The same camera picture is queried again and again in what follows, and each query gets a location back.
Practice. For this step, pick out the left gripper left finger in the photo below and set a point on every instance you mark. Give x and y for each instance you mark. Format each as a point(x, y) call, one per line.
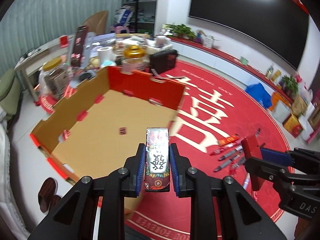
point(140, 156)

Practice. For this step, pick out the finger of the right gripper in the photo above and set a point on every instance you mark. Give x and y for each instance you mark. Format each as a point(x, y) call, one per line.
point(252, 164)
point(276, 157)

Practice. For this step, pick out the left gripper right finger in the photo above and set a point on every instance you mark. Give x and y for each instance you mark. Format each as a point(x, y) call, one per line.
point(174, 169)

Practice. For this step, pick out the grey grip pen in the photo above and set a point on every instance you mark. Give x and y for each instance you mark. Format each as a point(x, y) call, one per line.
point(226, 163)
point(230, 153)

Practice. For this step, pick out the thin black marker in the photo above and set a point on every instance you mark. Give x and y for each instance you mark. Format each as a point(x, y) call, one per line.
point(258, 132)

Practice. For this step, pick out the patterned rectangular card pack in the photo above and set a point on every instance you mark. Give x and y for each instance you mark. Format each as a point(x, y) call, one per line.
point(157, 164)

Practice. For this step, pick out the red cylindrical tube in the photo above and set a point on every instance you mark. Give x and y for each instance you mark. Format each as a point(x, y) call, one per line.
point(228, 140)

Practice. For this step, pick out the clear red gel pen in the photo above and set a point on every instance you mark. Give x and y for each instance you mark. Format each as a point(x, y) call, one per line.
point(224, 148)

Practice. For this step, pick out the red pen pink grip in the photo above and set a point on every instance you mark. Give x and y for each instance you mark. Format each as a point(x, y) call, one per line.
point(233, 168)

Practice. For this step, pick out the white blue patterned pen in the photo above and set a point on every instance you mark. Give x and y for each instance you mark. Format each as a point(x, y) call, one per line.
point(246, 181)

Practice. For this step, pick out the red gift box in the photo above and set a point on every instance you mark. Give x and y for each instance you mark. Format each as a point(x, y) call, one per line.
point(293, 126)

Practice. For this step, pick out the round red wedding rug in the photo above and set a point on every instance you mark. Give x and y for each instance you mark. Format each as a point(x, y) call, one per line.
point(211, 205)

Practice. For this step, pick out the blue plastic bag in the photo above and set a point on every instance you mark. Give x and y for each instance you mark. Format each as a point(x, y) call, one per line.
point(259, 94)

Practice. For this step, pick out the red cardboard fruit box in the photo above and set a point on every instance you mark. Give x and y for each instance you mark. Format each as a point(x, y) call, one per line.
point(92, 132)

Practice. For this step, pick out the potted plant right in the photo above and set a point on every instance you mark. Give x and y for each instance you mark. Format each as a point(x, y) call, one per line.
point(289, 86)

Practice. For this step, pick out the brown slippers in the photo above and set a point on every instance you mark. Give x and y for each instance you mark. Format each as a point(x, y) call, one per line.
point(47, 197)

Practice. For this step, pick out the black radio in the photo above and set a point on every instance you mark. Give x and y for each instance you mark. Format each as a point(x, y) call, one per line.
point(163, 61)

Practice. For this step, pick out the gold lid glass jar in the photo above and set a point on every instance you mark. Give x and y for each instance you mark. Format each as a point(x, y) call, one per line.
point(134, 59)

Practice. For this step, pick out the white toilet paper roll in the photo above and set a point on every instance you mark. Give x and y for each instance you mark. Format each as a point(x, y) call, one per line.
point(105, 54)

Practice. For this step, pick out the small doll figurine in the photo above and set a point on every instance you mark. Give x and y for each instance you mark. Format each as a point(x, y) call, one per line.
point(199, 36)

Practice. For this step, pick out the white mug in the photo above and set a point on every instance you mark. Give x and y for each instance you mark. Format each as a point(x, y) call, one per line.
point(162, 41)

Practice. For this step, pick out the yellow lid plastic jar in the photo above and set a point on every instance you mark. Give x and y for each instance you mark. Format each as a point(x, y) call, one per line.
point(53, 78)

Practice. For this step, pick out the green potted plant left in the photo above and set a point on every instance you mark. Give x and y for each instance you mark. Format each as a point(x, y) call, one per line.
point(178, 30)

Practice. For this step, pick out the large black tv screen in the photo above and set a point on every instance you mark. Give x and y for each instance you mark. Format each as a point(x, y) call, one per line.
point(279, 25)

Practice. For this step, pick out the pink plastic stool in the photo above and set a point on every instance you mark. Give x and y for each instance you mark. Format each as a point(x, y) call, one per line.
point(119, 30)

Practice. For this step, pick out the smartphone on stand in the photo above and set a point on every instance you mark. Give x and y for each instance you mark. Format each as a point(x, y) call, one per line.
point(78, 45)

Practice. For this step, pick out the white side table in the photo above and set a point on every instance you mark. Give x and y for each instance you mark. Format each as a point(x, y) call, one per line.
point(32, 64)

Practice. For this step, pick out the green sofa cushion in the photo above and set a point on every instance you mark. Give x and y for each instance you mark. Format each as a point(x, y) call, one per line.
point(10, 93)

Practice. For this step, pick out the brown chair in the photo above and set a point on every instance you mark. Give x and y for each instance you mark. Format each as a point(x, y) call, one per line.
point(97, 22)

